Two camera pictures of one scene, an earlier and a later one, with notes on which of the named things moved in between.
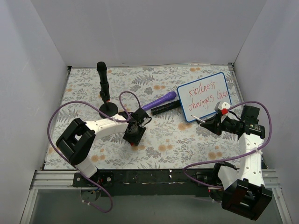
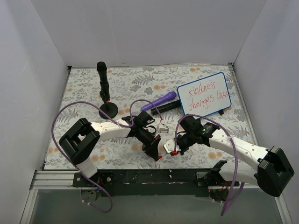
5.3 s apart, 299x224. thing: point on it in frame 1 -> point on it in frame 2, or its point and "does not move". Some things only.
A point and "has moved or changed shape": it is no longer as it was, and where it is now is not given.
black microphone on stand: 109,108 does not move
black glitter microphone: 166,108 does not move
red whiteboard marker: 197,118 has moved or changed shape
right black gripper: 216,124 -> 178,143
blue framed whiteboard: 198,98 does not move
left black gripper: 134,137 -> 152,144
